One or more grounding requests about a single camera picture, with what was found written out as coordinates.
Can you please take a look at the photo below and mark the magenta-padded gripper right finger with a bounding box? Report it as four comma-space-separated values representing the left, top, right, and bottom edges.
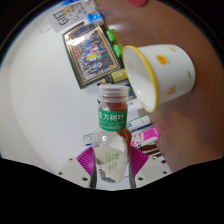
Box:
128, 146, 172, 189

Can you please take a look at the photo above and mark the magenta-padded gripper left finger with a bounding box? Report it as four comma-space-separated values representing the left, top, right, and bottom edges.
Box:
55, 146, 98, 189

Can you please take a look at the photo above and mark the clear green-label drink bottle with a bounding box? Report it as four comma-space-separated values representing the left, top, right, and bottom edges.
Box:
91, 84, 133, 184

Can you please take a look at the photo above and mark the tall pink printed box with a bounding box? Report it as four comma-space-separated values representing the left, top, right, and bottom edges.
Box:
129, 126, 160, 149

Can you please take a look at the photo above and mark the white yellow-rimmed enamel cup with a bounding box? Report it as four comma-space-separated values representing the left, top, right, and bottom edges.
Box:
121, 43, 197, 114

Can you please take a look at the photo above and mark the framed group photo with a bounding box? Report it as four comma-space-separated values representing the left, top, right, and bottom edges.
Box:
62, 23, 124, 90

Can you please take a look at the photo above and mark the small green packet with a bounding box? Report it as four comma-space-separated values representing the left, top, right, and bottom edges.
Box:
105, 29, 117, 43
112, 43, 124, 58

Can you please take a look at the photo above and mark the blue tissue pack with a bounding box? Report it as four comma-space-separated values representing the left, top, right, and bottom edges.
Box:
84, 9, 105, 26

